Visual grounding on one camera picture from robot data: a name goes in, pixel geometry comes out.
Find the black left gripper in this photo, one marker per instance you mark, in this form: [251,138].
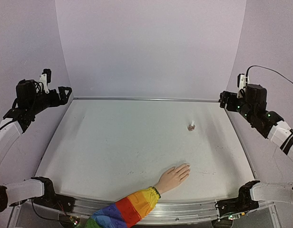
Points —
[63,99]

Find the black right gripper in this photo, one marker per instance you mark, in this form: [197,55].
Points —
[226,101]

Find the glitter nail polish bottle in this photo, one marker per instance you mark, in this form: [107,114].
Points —
[191,127]

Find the rainbow sleeve forearm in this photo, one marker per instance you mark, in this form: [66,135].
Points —
[126,212]

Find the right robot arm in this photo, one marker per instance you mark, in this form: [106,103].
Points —
[250,103]

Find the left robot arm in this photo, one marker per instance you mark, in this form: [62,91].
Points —
[32,98]

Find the mannequin hand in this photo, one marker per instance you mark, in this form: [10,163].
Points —
[172,178]

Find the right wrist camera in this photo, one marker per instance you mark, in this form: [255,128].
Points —
[242,81]

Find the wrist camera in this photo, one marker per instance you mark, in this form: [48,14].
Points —
[44,80]
[242,81]

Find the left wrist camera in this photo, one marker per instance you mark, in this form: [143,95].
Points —
[44,80]

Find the aluminium back table rail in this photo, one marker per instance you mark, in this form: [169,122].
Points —
[147,99]

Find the aluminium front rail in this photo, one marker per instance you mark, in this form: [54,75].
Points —
[74,213]

